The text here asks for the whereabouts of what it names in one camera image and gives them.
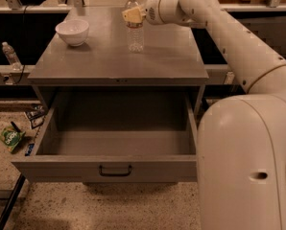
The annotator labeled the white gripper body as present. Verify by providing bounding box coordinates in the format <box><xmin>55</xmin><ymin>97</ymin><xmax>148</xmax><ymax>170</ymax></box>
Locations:
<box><xmin>145</xmin><ymin>0</ymin><xmax>163</xmax><ymax>25</ymax></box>

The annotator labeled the grey open top drawer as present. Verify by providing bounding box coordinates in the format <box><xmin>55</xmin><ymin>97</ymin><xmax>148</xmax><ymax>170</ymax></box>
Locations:
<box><xmin>12</xmin><ymin>91</ymin><xmax>197</xmax><ymax>183</ymax></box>

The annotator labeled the black marker pen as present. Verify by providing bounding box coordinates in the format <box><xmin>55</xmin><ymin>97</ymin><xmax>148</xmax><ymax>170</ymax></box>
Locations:
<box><xmin>11</xmin><ymin>121</ymin><xmax>21</xmax><ymax>133</ymax></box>

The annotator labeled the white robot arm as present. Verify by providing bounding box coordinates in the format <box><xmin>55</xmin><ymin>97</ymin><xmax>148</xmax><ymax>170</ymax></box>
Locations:
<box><xmin>122</xmin><ymin>0</ymin><xmax>286</xmax><ymax>230</ymax></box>

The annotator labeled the clear plastic water bottle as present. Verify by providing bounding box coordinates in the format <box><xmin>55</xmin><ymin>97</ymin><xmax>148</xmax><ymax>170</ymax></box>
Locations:
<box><xmin>125</xmin><ymin>0</ymin><xmax>144</xmax><ymax>53</ymax></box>

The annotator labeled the white ceramic bowl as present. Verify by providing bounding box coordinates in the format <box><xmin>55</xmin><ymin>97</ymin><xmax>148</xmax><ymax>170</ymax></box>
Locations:
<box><xmin>55</xmin><ymin>19</ymin><xmax>89</xmax><ymax>46</ymax></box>

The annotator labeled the dark crumpled wrapper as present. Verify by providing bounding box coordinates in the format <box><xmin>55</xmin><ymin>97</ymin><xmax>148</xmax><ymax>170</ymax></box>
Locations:
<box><xmin>24</xmin><ymin>104</ymin><xmax>46</xmax><ymax>129</ymax></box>

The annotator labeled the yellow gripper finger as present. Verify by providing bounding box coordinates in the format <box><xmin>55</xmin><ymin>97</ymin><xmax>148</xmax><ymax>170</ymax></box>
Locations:
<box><xmin>122</xmin><ymin>6</ymin><xmax>146</xmax><ymax>23</ymax></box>

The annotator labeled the grey metal cabinet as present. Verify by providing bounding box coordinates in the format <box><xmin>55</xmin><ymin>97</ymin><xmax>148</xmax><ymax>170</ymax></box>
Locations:
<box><xmin>28</xmin><ymin>7</ymin><xmax>208</xmax><ymax>110</ymax></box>

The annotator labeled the green snack packet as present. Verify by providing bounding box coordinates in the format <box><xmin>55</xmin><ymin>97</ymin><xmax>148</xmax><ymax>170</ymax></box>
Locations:
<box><xmin>0</xmin><ymin>126</ymin><xmax>25</xmax><ymax>152</ymax></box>

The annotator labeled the black drawer handle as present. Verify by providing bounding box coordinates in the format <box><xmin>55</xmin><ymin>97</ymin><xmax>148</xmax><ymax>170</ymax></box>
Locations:
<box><xmin>98</xmin><ymin>165</ymin><xmax>132</xmax><ymax>177</ymax></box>

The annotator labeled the small blue packet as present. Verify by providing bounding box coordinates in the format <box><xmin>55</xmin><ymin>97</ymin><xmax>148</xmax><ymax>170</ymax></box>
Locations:
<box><xmin>25</xmin><ymin>143</ymin><xmax>35</xmax><ymax>156</ymax></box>

